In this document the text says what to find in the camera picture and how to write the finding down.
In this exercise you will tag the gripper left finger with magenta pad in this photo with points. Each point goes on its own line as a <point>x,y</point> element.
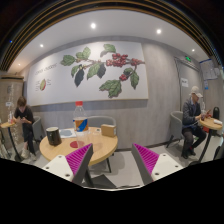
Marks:
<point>73,166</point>

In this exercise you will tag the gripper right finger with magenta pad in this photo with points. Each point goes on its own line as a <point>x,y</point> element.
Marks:
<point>153,166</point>

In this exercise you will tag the clear plastic water bottle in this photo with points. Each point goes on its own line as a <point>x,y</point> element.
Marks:
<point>80,122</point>

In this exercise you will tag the red round coaster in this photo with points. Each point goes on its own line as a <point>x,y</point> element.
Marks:
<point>77,144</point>

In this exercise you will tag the light blue paper sheet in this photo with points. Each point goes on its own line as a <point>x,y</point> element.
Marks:
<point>67,133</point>

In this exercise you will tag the round wooden table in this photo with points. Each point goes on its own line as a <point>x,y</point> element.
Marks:
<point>102,150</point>

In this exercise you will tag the dark green mug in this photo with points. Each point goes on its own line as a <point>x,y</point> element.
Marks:
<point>53,136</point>

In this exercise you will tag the clear plastic cup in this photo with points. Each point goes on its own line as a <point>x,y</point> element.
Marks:
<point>95,136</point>

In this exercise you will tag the brown cardboard box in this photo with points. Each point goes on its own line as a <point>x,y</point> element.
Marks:
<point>108,130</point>

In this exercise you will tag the grey armchair behind table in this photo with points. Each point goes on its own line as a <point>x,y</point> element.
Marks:
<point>98,121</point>

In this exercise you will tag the seated man with white cap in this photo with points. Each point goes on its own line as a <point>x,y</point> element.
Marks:
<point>194,135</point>

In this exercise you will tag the grey armchair right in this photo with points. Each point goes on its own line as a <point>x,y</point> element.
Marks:
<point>175,126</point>

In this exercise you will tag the grey armchair left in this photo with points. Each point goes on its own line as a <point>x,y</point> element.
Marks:
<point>37,130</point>

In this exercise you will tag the small round table right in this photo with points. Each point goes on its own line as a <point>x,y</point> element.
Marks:
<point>211,124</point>

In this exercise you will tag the small round table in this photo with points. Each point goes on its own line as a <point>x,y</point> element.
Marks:
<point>211,124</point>
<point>8,127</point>

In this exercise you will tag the seated person in black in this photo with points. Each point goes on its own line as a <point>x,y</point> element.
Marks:
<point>23,115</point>

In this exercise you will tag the small round table left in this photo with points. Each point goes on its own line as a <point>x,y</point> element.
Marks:
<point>8,127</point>

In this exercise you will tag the black thermos jug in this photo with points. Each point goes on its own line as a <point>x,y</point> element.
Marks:
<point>216,113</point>

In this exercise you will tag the grey door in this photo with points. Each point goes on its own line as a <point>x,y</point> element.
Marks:
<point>189,76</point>

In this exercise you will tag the green exit sign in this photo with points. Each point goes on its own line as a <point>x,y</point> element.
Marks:
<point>188,58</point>

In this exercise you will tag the wall notice board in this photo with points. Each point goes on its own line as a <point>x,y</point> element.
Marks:
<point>208,69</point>

